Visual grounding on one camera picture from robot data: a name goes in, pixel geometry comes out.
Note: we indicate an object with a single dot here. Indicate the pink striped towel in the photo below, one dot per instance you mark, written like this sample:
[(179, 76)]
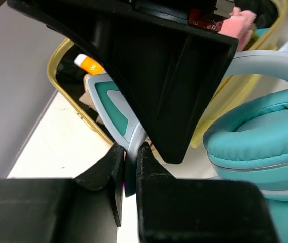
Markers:
[(240, 26)]

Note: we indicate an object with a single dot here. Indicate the orange tube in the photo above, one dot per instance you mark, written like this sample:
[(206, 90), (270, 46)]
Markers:
[(89, 65)]

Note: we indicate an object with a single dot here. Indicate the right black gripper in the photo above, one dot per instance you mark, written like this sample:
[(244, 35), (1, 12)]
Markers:
[(165, 56)]

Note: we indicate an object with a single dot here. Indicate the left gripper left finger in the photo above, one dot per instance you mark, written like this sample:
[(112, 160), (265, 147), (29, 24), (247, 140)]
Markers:
[(87, 208)]

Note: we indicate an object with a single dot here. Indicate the teal garment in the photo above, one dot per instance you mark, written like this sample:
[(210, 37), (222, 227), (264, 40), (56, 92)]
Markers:
[(258, 33)]

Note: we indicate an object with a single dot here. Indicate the pale yellow suitcase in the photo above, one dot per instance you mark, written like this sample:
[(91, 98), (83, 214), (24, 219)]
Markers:
[(233, 91)]

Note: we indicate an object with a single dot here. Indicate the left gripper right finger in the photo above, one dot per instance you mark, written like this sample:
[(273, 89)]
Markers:
[(197, 210)]

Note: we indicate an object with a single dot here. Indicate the teal cat-ear headphones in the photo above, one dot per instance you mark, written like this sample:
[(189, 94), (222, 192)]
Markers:
[(250, 142)]

